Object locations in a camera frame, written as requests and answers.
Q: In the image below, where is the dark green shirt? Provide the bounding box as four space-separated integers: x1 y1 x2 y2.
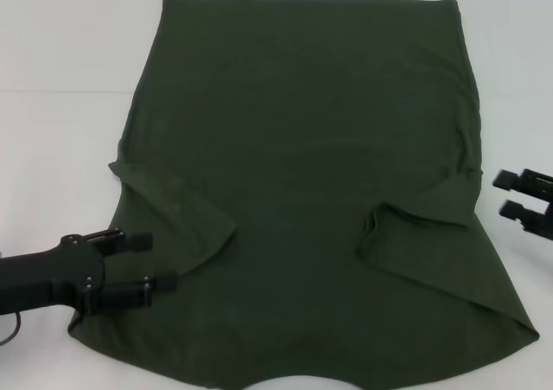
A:
67 0 541 390

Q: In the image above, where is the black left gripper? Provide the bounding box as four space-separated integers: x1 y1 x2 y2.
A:
0 229 179 318

